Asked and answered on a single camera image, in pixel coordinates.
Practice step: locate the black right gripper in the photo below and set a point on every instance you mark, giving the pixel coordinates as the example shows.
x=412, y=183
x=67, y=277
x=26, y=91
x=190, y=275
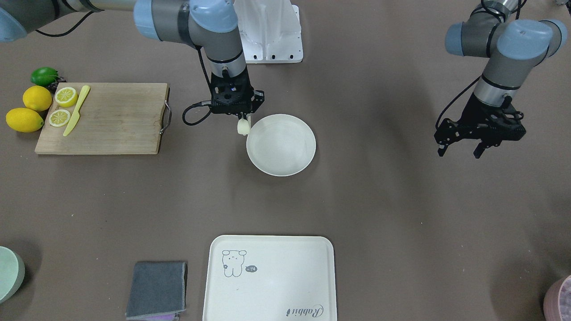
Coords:
x=258, y=99

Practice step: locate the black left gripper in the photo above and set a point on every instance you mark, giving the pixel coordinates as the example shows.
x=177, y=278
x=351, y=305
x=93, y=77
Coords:
x=473, y=112

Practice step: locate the pale green round plate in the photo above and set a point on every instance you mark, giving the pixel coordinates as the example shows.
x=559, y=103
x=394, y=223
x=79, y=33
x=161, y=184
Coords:
x=281, y=145

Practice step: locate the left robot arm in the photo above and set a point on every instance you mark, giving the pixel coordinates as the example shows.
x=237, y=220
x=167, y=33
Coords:
x=513, y=49

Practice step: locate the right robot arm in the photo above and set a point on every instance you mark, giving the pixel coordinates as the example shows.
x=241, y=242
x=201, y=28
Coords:
x=205, y=25

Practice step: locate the cream rabbit tray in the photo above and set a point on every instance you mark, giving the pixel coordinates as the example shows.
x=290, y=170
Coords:
x=270, y=278

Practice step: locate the wooden cutting board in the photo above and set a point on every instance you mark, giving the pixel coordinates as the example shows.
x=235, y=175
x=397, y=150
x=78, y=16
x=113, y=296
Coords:
x=115, y=119

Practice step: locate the yellow plastic knife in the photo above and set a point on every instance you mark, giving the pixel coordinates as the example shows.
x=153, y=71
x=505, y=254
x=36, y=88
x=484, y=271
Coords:
x=75, y=115

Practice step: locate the lemon half upper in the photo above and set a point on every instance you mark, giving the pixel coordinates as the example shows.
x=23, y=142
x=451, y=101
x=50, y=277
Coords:
x=66, y=97

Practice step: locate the lemon half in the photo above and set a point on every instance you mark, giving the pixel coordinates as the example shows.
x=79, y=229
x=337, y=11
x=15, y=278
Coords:
x=59, y=118
x=66, y=97

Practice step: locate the lemon half lower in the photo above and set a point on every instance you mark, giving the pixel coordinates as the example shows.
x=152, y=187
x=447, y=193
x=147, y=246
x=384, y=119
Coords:
x=59, y=118

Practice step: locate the grey folded cloth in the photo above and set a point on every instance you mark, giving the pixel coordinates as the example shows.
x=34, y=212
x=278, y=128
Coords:
x=158, y=291

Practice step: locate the green lime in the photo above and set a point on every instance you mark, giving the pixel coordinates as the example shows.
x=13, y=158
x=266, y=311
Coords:
x=44, y=76

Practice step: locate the whole yellow lemon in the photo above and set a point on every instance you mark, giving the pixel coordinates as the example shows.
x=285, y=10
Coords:
x=24, y=120
x=37, y=98

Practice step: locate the mint green bowl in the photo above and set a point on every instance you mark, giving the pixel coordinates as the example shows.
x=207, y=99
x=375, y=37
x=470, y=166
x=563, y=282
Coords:
x=12, y=273

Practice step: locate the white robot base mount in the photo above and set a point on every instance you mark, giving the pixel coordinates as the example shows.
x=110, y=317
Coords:
x=270, y=31

